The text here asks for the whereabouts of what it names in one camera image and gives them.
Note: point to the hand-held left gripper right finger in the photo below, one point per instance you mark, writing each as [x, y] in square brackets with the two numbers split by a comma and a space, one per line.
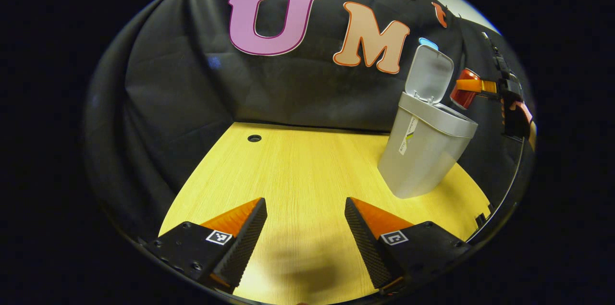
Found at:
[367, 245]

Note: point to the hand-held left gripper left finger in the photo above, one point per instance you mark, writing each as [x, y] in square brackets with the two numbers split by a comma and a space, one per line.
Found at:
[245, 240]

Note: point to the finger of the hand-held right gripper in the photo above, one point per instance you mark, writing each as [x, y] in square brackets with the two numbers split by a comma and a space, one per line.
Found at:
[473, 86]

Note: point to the red pop can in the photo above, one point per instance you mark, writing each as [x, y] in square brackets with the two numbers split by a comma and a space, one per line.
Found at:
[463, 101]

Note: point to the white desktop garbage bin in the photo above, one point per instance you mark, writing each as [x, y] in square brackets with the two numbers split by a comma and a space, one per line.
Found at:
[423, 151]

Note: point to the wooden desktop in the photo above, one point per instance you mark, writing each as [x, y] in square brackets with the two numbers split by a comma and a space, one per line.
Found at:
[298, 175]

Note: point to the black backdrop cloth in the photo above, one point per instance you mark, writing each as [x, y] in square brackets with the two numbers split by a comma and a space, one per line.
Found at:
[192, 79]

